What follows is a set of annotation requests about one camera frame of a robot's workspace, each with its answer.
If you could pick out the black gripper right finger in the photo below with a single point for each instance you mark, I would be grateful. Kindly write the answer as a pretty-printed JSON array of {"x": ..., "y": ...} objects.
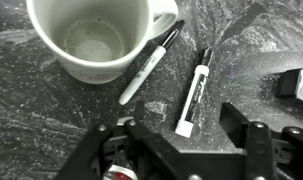
[{"x": 257, "y": 150}]

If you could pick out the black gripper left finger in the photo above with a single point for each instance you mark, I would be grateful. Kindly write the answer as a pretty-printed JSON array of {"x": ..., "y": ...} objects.
[{"x": 151, "y": 146}]

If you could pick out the black white dry-erase marker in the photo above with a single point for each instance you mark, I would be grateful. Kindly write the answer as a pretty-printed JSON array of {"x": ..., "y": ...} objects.
[{"x": 195, "y": 96}]

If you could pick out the orange drink can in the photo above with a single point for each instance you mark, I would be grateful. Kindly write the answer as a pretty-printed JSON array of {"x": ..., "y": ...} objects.
[{"x": 119, "y": 173}]

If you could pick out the black box with white face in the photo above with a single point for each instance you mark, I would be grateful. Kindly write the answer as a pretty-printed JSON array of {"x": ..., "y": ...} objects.
[{"x": 289, "y": 85}]

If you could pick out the black white thin pen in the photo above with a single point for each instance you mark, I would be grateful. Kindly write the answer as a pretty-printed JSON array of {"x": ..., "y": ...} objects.
[{"x": 147, "y": 66}]

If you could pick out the white ceramic mug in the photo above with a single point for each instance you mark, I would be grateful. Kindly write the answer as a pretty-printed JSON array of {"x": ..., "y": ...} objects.
[{"x": 91, "y": 63}]

